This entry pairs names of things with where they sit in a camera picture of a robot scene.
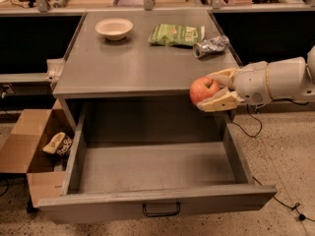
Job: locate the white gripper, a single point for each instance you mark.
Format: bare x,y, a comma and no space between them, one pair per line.
252,82

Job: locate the red apple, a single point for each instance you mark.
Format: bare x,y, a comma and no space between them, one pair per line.
203,88

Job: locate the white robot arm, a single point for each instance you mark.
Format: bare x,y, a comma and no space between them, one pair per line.
291,79

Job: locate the grey cabinet counter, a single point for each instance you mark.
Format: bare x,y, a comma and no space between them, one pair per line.
96,67

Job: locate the open grey bottom drawer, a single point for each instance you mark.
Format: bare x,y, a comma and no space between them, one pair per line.
127,154

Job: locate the crushed silver can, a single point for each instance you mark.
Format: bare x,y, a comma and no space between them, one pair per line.
210,46

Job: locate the green chip bag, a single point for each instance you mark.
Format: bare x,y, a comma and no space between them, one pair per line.
176,35

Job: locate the white paper bowl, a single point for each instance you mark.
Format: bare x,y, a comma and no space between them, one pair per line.
114,28

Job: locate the snack bag in box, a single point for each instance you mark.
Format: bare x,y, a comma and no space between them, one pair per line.
60,144

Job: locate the open cardboard box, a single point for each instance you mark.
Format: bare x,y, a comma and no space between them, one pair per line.
22,151

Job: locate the black drawer handle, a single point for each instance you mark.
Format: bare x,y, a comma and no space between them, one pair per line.
161,210

